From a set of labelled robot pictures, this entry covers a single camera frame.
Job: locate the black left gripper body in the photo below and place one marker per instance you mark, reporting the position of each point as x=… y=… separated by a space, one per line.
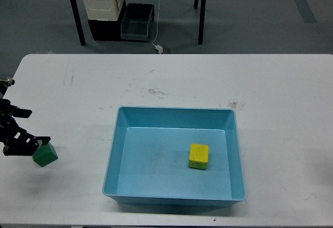
x=6 y=122

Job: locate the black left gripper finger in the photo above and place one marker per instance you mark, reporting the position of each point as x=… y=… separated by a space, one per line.
x=19 y=113
x=24 y=143

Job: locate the green block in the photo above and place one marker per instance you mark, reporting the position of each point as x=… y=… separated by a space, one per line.
x=45 y=155

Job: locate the yellow block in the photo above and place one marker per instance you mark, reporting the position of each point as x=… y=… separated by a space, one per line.
x=198 y=156

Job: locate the black box under container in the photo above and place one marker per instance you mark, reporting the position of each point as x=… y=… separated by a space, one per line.
x=107 y=30

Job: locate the blue plastic tray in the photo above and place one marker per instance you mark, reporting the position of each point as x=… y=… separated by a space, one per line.
x=148 y=161

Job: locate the black left table leg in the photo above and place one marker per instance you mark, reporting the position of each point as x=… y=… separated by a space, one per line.
x=77 y=21

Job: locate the dark grey storage bin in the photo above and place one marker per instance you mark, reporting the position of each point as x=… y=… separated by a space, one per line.
x=135 y=24

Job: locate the white power adapter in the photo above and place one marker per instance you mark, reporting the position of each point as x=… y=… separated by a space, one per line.
x=159 y=49

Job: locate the black right table leg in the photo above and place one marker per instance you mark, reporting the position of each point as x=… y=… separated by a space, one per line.
x=202 y=4

